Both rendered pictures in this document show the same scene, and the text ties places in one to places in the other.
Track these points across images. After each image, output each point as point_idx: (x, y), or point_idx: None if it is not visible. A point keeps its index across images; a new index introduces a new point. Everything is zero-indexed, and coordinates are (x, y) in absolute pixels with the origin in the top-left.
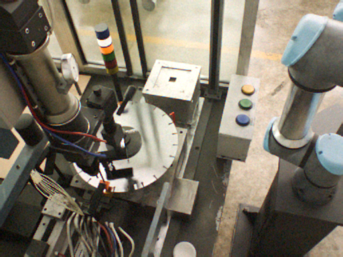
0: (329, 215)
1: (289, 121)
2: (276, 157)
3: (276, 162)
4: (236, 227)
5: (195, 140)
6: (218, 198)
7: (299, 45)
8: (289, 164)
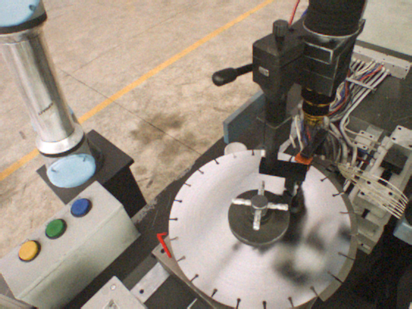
0: (98, 139)
1: (64, 96)
2: None
3: None
4: None
5: (148, 268)
6: (173, 188)
7: None
8: (82, 190)
